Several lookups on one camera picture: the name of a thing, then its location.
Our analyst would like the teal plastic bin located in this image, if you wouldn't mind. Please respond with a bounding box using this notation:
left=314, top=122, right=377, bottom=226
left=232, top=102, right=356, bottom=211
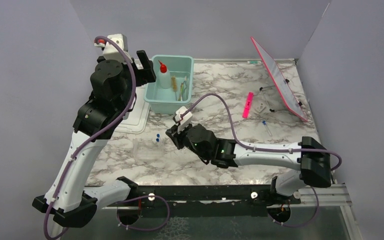
left=144, top=54, right=195, bottom=115

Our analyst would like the tan test tube brush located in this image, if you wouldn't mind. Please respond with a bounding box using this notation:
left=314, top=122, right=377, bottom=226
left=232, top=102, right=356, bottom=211
left=171, top=76, right=178, bottom=93

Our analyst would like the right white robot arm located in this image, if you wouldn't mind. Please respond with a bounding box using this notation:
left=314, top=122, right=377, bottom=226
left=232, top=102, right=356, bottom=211
left=165, top=124, right=332, bottom=204

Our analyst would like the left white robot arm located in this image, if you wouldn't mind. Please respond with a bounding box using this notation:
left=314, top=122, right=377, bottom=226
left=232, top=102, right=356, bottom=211
left=32, top=50, right=156, bottom=229

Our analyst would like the white bin lid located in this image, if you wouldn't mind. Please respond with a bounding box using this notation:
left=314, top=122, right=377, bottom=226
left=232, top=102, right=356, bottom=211
left=115, top=86, right=150, bottom=134

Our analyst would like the white red-capped wash bottle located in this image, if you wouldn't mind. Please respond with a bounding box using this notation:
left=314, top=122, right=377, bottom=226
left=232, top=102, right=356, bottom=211
left=157, top=60, right=172, bottom=89

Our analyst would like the pink highlighter marker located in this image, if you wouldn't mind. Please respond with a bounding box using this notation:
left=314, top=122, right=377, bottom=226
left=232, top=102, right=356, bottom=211
left=242, top=92, right=254, bottom=119

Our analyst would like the small white eraser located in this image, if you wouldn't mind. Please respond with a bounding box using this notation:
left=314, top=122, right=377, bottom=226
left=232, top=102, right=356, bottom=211
left=255, top=104, right=266, bottom=114

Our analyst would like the whiteboard stand rod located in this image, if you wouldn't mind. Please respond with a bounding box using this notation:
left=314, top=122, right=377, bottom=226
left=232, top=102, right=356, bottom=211
left=259, top=85, right=276, bottom=113

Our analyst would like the pink framed whiteboard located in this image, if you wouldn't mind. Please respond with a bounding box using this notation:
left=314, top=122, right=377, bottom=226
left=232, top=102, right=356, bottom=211
left=250, top=36, right=308, bottom=122

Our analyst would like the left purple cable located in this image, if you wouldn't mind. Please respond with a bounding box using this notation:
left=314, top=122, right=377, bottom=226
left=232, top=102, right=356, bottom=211
left=42, top=35, right=171, bottom=240

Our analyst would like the purple cable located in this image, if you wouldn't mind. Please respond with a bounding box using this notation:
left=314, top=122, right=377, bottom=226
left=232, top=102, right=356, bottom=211
left=182, top=93, right=343, bottom=229
left=42, top=35, right=171, bottom=240

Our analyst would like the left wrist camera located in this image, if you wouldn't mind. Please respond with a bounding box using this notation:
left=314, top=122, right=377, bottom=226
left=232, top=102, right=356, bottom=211
left=94, top=33, right=130, bottom=63

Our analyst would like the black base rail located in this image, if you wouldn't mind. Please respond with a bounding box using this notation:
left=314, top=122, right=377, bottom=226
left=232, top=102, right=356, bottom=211
left=111, top=184, right=301, bottom=218

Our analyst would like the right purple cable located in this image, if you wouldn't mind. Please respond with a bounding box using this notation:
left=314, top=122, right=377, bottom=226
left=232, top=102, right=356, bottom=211
left=182, top=93, right=343, bottom=229

